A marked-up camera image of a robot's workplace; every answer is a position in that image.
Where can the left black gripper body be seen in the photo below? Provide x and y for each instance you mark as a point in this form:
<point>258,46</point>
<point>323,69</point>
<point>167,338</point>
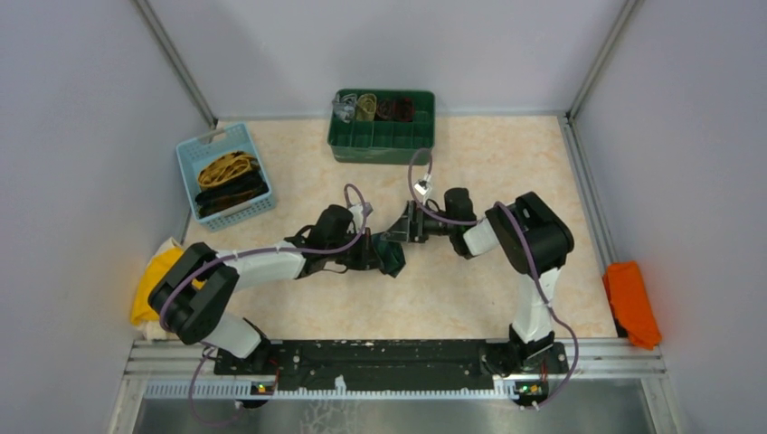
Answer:
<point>355,257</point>

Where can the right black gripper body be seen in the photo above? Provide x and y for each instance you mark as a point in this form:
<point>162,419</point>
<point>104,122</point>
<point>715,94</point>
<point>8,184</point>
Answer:
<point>426,225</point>

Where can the green plaid tie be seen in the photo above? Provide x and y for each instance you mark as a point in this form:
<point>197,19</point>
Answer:
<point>390,254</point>

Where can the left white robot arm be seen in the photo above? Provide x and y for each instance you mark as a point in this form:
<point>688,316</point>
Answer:
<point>191,299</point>

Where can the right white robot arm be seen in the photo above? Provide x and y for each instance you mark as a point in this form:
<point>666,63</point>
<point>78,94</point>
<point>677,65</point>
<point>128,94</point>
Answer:
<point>534,239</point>

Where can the dark navy tie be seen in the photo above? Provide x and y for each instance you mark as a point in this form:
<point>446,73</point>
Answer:
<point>233,192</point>

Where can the green compartment organizer box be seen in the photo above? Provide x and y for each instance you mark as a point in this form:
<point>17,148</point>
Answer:
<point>386,142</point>

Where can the red black rolled tie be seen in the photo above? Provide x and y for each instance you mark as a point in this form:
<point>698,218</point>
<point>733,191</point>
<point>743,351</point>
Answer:
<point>403,110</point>

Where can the yellow patterned tie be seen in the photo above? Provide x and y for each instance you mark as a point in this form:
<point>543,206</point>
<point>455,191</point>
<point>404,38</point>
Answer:
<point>226,168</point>

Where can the brown rolled tie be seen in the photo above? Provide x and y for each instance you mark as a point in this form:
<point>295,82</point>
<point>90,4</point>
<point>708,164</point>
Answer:
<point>385,110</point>

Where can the olive rolled tie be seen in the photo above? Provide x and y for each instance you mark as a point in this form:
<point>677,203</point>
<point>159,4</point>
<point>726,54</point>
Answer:
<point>366,107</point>

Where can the silver rolled tie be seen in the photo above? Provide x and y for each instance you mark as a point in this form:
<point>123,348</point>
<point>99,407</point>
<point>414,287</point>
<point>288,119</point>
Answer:
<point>344,107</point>

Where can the light blue plastic basket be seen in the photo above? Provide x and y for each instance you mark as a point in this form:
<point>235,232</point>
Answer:
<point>196,153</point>

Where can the yellow cloth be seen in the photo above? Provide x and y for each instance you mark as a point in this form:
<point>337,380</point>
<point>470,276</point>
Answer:
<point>142,316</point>

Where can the orange cloth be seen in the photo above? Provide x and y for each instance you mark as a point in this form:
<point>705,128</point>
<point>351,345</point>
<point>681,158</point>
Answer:
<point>629,302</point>

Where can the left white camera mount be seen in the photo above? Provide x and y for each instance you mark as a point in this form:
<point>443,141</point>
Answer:
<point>361,212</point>

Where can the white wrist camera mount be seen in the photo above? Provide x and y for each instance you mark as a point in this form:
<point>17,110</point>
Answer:
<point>424,186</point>

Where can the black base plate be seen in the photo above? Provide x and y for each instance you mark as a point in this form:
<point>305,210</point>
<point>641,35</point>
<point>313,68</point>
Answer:
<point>442,365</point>

